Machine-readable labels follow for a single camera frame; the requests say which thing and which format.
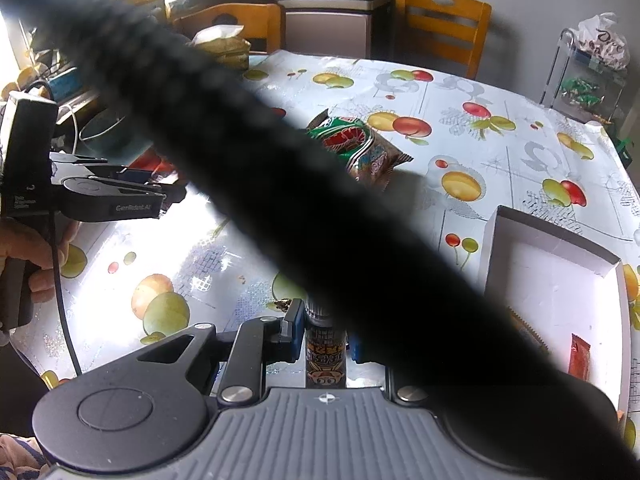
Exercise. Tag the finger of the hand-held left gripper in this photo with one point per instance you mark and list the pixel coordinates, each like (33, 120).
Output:
(100, 167)
(172, 194)

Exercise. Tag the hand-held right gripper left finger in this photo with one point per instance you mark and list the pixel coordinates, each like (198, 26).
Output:
(294, 330)

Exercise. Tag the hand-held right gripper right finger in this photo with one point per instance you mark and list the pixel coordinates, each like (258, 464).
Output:
(355, 350)

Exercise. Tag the dark foil candy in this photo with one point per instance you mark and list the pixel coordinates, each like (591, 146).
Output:
(281, 305)

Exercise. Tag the small printed bottle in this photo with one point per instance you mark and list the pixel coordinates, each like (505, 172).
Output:
(325, 360)

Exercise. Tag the brown snack packet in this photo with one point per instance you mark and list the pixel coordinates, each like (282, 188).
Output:
(527, 327)

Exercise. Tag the green snack bag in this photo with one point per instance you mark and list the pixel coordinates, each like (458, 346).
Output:
(345, 135)

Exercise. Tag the red patterned snack bag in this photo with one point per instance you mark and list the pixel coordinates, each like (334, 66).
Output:
(377, 162)

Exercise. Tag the white cardboard box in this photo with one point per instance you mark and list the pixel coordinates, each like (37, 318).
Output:
(545, 280)

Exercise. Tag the long red snack packet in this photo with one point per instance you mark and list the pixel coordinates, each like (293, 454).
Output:
(580, 357)

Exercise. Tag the person's left hand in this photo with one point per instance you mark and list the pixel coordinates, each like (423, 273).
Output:
(30, 240)

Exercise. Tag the glass pot lid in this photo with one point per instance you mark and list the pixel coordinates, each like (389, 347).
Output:
(110, 130)

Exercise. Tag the gold bag with tissue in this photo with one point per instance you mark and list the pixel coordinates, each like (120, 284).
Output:
(225, 47)

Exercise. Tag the orange wooden chair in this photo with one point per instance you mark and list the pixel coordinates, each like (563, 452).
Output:
(440, 22)
(260, 25)

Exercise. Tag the grey cabinet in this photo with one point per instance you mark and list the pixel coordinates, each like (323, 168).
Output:
(330, 30)

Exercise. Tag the fruit print tablecloth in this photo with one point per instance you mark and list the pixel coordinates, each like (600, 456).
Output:
(500, 125)

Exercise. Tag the person's striped clothing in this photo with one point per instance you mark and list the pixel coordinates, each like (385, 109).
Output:
(20, 455)

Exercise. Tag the green shopping bag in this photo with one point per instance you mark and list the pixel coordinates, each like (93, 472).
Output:
(621, 146)

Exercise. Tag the pile of green candies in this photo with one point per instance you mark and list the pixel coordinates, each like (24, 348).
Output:
(580, 90)

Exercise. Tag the white printed plastic bag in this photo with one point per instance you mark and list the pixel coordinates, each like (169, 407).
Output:
(600, 40)

